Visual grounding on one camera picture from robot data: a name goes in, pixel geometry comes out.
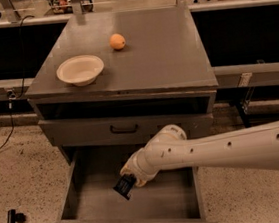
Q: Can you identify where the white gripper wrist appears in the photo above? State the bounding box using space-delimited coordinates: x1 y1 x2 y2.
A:
120 148 158 187

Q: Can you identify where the dark blue rxbar wrapper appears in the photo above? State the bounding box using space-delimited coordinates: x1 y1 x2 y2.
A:
113 174 136 200

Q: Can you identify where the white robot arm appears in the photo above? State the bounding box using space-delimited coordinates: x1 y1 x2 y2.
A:
120 121 279 187

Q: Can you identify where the open grey middle drawer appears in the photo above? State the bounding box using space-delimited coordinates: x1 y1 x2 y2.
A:
54 145 213 223

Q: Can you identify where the closed grey upper drawer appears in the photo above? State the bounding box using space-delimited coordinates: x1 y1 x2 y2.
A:
38 113 213 147

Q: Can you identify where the grey drawer cabinet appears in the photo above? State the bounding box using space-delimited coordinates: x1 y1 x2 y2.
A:
17 0 225 163

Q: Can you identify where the white paper bowl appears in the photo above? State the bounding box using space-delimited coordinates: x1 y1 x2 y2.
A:
56 55 104 86

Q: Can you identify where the black table leg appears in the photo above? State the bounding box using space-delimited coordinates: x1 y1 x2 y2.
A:
234 100 252 128

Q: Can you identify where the orange fruit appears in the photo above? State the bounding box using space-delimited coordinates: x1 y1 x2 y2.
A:
109 33 126 51

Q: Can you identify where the black power cable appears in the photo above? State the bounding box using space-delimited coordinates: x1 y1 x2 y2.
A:
0 14 52 161

